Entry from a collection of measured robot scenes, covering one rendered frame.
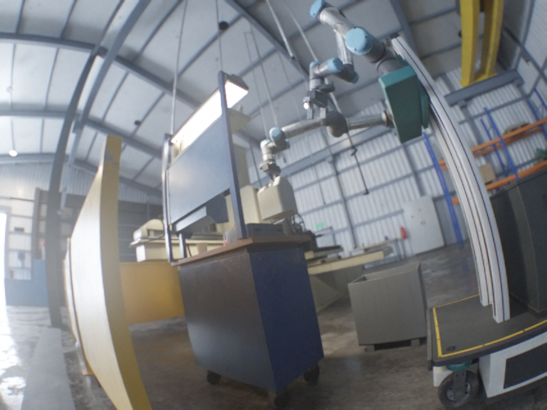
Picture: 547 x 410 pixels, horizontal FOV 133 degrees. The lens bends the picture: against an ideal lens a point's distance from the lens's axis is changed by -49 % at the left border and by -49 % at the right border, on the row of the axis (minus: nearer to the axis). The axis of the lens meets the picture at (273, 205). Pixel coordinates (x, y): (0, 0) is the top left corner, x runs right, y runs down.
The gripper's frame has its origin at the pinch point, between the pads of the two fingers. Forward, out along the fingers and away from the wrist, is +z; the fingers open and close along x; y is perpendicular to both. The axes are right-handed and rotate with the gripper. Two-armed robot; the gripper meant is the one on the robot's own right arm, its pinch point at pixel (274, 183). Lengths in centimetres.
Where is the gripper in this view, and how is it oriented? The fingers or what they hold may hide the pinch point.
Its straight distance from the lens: 152.7
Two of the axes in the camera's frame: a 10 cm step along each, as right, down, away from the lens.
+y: 7.3, -3.2, -6.0
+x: 6.5, 0.8, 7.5
